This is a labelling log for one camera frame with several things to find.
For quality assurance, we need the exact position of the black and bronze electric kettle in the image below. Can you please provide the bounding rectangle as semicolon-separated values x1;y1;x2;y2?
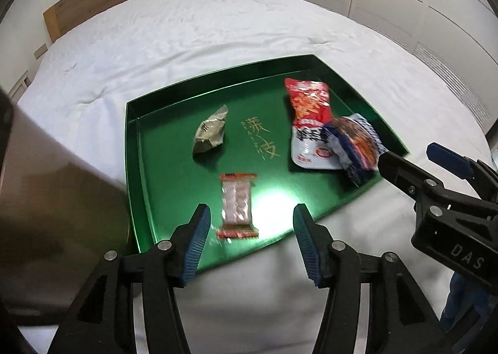
0;87;131;329

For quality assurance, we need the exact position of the red and white snack packet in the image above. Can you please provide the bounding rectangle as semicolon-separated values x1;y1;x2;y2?
284;78;340;170

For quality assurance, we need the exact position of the olive green snack packet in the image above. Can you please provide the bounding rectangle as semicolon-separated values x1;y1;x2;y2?
192;104;229;156

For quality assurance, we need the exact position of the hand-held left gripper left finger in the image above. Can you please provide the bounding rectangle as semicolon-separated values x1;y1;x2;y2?
47;203;212;354

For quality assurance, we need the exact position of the clear red-ended snack packet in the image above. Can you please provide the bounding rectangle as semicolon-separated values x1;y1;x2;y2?
216;172;260;241

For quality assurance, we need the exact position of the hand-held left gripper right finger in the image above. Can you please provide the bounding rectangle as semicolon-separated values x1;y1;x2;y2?
293;203;454;354

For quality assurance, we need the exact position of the person's right hand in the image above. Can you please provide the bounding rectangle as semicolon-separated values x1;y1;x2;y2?
443;274;489;326

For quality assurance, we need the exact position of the silver and blue snack packet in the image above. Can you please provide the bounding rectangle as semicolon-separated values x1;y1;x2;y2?
324;113;390;188

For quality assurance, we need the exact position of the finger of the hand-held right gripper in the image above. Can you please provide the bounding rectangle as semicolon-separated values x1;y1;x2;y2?
378;151;453;215
426;142;498;204

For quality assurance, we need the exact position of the green tray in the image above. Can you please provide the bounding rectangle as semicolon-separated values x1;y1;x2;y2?
125;54;410;274

